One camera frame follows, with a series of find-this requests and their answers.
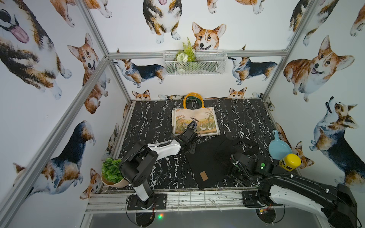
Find cream tote bag yellow handles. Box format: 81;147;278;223
172;93;221;136

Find black canvas tote bag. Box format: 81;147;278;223
185;135;259;190

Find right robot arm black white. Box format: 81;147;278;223
231;153;362;228

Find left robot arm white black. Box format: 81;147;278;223
118;129;199;203

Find light blue dustpan scoop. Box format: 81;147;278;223
269;130;292;160

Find potted green plant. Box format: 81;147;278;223
101;158;129;188

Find artificial fern and white flower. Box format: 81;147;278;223
175;39;198;74

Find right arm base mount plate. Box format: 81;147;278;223
242;191;282;209

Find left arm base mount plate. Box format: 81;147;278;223
126;193;167;211

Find white wire wall basket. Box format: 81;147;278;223
163;50;228;76

